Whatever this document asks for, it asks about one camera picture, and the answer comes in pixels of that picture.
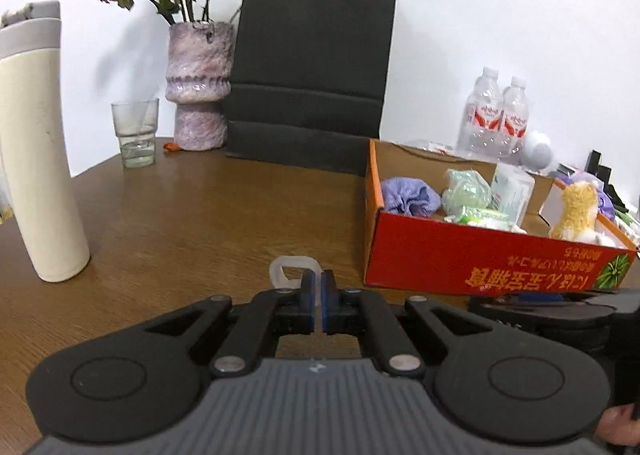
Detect pink mottled vase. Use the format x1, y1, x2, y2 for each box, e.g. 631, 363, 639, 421
164, 21, 236, 152

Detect person's right hand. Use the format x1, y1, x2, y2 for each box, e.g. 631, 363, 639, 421
596, 404, 640, 455

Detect tan alpaca plush toy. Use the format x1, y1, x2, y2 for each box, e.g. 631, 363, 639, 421
547, 179, 608, 242

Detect green tissue packet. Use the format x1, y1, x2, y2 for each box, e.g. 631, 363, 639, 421
445, 205, 512, 232

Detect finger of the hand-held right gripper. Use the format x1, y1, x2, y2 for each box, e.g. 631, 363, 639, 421
466, 287, 607, 319

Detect cream thermos bottle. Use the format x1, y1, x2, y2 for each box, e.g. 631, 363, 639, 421
0, 0, 92, 284

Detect clear water bottle red label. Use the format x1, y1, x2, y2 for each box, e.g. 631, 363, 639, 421
456, 67, 504, 159
500, 76, 531, 156

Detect black paper bag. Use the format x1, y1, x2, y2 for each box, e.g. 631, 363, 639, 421
223, 0, 399, 177

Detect pale green plastic bag ball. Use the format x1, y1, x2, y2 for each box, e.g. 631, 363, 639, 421
442, 168, 494, 216

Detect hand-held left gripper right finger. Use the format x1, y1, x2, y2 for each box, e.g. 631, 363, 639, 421
321, 270, 489, 379

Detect purple crumpled cloth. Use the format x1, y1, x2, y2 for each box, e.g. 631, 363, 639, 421
379, 176, 444, 220

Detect drinking glass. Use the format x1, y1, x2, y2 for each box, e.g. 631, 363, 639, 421
110, 98, 160, 170

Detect white round speaker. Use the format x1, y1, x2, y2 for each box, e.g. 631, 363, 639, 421
521, 131, 555, 172

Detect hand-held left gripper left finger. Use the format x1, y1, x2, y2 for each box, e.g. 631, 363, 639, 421
144, 270, 321, 379

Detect clear plastic pouch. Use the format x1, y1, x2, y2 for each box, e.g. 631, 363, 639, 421
489, 162, 537, 229

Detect red cardboard box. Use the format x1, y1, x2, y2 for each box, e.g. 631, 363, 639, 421
363, 137, 640, 297

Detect black desk gadget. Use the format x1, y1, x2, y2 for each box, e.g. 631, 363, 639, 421
586, 149, 627, 208

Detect white and red packet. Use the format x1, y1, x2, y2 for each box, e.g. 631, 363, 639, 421
404, 138, 457, 156

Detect translucent plastic clip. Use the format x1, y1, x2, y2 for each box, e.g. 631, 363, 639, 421
269, 255, 322, 307

